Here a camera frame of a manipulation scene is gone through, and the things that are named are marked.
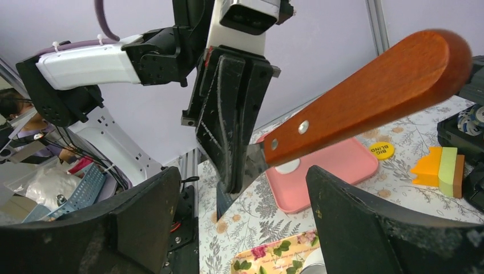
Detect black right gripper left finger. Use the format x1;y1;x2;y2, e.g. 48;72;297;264
1;167;181;273

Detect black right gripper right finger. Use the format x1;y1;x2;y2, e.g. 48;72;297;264
306;166;483;273

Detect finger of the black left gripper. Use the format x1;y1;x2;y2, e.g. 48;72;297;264
196;54;245;193
234;62;273;193

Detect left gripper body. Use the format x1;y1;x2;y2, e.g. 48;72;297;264
181;1;295;127

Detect floral yellow tray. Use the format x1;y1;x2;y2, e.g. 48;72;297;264
229;229;320;274

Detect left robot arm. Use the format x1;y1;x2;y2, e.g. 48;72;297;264
16;1;295;194

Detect white dough wrapper upper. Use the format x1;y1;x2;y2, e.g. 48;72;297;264
275;159;301;175

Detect blue perforated plastic basket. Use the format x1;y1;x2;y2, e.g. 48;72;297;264
22;162;108;224

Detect pink plastic tray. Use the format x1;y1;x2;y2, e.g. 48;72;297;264
255;138;379;214

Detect yellow big blind button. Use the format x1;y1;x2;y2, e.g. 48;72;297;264
369;142;395;160

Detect orange green sticky notes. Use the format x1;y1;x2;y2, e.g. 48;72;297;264
410;147;465;199

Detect person in background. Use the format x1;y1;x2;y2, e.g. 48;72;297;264
1;88;78;164

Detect black poker chip case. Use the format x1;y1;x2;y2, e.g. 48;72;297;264
437;55;483;212

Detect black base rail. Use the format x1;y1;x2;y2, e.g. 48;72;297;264
160;176;199;274

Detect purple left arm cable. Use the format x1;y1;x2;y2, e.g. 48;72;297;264
35;0;122;55

